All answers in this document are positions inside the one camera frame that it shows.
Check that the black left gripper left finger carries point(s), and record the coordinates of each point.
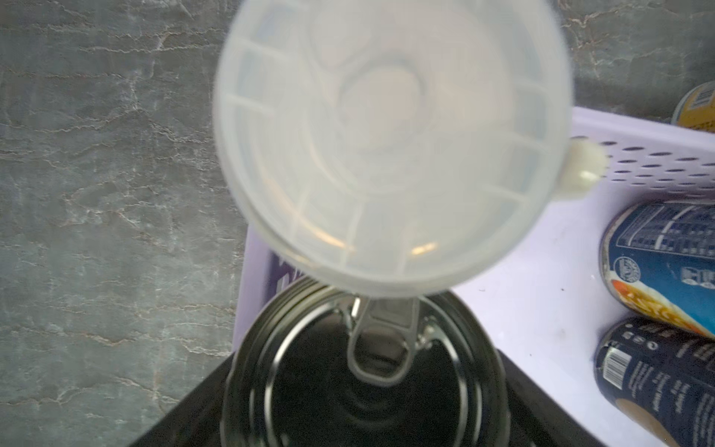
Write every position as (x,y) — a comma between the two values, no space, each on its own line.
(195,420)

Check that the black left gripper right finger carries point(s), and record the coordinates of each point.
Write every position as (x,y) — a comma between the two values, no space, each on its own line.
(536,419)

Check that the dark labelled tin can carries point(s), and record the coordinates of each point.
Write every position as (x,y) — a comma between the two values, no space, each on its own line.
(661,377)

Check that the dark blue tin can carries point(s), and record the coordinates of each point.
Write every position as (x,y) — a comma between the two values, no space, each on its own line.
(323,367)

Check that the blue Progresso soup can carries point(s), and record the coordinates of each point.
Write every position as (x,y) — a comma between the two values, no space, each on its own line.
(657,259)

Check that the tall can with plastic lid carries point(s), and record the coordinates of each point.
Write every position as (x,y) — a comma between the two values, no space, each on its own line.
(396,148)

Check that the purple plastic basket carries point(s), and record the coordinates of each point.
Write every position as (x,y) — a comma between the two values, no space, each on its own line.
(544,306)

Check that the yellow corn can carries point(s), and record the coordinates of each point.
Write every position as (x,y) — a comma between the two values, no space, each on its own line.
(695,111)

